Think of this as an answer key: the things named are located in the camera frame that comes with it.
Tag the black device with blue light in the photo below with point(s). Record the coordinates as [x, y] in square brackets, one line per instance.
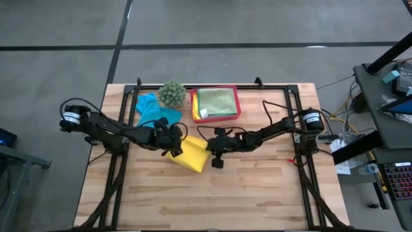
[8, 138]

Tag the teal block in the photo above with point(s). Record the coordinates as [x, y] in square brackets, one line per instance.
[390, 76]

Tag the orange microfiber towel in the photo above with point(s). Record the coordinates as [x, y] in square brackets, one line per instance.
[193, 111]

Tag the green artificial potted plant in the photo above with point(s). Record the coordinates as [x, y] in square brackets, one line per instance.
[171, 94]

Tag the yellow microfiber towel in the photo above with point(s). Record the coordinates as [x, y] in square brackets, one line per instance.
[193, 154]
[196, 108]

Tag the green microfiber towel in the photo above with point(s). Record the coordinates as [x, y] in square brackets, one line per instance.
[217, 101]

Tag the black side desk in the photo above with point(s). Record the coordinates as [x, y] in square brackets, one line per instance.
[370, 96]

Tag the grey metal desk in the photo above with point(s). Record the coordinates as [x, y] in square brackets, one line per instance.
[19, 154]

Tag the clear plastic bottle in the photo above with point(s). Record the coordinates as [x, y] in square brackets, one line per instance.
[370, 169]

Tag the black keyboard desk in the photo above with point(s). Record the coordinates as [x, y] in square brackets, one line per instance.
[386, 154]

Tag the blue-keyed keyboard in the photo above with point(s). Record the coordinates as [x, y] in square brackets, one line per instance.
[399, 182]

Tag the black slanted pole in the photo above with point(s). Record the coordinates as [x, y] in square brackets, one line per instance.
[386, 56]

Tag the black tablet device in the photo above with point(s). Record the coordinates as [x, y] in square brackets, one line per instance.
[405, 80]

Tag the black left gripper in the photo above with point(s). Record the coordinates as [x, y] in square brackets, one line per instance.
[169, 137]

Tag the black aluminium table frame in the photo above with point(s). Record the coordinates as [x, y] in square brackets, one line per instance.
[293, 88]

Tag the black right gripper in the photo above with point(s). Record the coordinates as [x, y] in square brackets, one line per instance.
[222, 143]

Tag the pink plastic bin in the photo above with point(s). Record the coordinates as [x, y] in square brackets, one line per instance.
[239, 106]

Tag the laptop with blue screen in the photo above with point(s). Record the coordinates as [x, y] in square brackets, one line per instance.
[402, 108]

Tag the white crumpled paper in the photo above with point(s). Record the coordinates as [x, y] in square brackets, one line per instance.
[338, 145]

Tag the blue microfiber towel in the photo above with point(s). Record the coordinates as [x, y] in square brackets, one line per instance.
[151, 109]

